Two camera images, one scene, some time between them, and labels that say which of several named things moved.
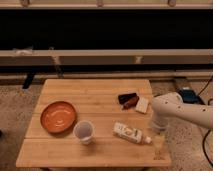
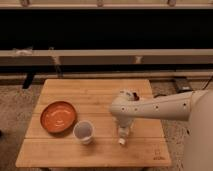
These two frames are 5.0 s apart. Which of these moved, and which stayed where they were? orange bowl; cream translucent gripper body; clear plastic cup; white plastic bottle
Moved: white plastic bottle; cream translucent gripper body
Stayed: clear plastic cup; orange bowl
